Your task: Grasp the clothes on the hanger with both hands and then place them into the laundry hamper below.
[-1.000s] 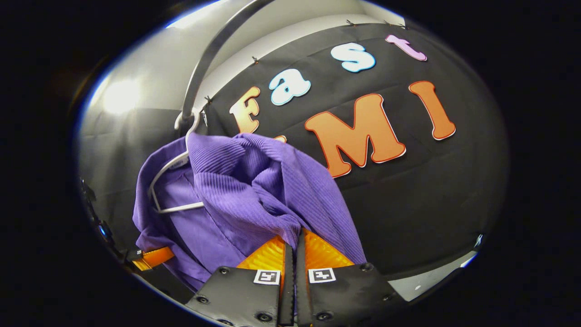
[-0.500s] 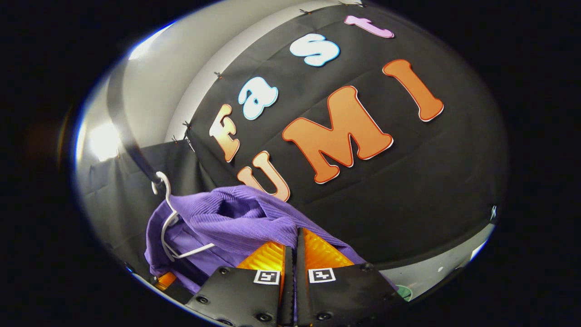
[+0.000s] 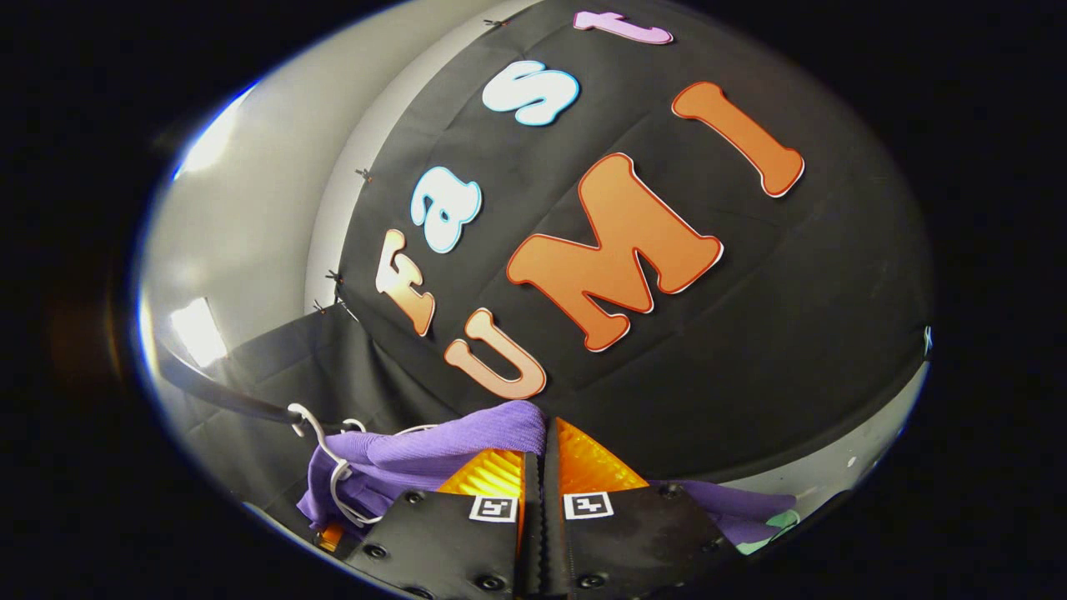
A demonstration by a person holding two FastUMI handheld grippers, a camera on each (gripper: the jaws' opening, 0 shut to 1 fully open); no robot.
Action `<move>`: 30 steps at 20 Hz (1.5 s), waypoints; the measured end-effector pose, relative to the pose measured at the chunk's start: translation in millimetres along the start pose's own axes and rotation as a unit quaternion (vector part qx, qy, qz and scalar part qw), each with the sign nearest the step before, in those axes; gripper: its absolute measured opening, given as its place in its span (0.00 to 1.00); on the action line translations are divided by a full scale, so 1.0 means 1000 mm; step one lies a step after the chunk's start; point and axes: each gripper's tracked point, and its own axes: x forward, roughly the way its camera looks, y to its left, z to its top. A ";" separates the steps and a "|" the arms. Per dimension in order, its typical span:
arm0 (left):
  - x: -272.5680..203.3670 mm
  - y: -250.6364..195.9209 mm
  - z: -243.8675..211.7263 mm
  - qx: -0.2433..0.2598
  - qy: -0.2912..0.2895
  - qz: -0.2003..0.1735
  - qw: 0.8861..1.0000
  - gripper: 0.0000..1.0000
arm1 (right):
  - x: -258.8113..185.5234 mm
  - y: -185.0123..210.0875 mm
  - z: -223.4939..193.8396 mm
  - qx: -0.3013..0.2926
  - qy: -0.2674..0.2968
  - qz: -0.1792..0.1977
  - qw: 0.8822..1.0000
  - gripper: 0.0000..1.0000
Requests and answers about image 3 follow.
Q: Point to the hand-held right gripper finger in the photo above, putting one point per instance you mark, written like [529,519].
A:
[552,525]
[533,517]

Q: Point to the ceiling light panel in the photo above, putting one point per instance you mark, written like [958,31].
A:
[198,333]

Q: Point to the black backdrop cloth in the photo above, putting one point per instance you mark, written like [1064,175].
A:
[750,333]

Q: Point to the green laundry hamper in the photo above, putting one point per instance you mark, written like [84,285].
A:
[771,530]

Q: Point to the white clothes hanger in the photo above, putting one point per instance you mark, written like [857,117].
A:
[413,430]
[319,433]

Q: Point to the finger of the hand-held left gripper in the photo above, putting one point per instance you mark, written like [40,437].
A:
[331,537]

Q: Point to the row of small black clips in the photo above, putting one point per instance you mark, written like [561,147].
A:
[364,175]

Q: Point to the black clothes rack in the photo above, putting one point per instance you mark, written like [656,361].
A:
[250,407]

